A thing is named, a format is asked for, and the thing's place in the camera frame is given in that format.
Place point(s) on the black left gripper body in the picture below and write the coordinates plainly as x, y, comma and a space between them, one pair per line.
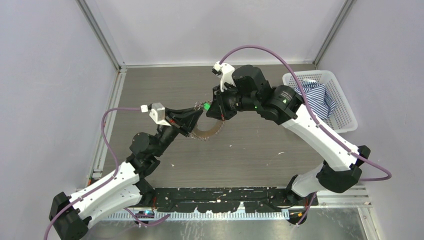
168, 133

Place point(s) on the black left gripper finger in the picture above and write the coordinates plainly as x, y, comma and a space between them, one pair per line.
172, 114
187, 122

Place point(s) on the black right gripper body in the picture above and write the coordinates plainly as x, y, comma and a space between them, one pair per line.
230, 101

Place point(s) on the green key tag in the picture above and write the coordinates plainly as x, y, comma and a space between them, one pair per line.
206, 106

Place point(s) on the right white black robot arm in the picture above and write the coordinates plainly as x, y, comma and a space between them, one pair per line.
340, 169

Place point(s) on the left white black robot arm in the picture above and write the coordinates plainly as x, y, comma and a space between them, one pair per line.
71, 216

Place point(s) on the blue striped shirt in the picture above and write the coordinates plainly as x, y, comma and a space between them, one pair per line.
319, 98

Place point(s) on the white plastic basket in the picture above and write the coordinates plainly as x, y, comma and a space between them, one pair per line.
342, 120

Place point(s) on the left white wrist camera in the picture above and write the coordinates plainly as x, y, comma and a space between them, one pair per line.
157, 112

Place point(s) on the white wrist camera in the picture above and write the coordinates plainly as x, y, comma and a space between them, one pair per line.
224, 71
157, 112

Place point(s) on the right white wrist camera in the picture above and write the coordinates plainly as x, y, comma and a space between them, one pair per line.
224, 71

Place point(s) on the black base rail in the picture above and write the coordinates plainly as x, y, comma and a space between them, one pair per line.
221, 200

